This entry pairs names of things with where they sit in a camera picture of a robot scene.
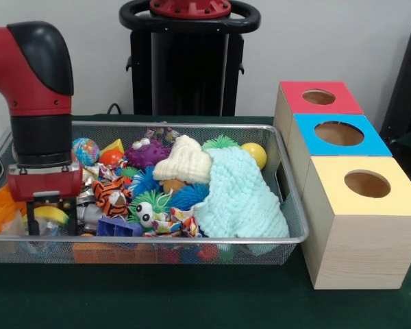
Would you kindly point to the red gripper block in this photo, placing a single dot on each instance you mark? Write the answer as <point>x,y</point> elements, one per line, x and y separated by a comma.
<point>44,183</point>

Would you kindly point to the crushed clear plastic bottle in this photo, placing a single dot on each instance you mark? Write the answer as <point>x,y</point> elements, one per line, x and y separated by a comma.
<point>51,229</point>

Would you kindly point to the long orange toy brick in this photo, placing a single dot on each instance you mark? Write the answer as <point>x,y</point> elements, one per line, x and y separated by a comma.
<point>0,209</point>

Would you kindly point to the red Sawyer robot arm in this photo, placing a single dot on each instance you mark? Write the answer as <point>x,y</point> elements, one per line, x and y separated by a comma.
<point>37,85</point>

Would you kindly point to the wooden box with three holes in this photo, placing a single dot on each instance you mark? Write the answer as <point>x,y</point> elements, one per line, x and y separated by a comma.
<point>359,240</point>

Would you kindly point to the yellow toy banana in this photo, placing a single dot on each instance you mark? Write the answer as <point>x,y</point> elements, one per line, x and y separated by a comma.
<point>49,213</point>

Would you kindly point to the silver metallic toy piece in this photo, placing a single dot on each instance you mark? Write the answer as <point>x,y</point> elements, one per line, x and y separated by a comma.
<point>89,212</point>

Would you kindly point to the tiger plush toy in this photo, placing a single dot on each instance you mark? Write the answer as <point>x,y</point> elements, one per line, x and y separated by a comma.
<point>111,197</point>

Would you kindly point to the blue plastic toy brick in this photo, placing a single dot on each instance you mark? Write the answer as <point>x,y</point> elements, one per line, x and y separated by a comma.
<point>118,228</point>

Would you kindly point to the purple spiky ball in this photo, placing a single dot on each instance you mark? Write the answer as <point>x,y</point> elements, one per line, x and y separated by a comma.
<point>147,156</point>

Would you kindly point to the cream knitted cloth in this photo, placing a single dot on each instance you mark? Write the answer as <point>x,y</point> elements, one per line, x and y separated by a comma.
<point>185,164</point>

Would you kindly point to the light blue knitted cloth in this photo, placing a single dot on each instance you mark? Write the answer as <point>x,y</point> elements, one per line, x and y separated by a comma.
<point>239,198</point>

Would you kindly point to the yellow ball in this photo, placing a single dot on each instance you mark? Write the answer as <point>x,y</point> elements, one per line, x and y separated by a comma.
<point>255,152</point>

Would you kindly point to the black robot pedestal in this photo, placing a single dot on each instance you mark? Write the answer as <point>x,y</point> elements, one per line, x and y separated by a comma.
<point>188,68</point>

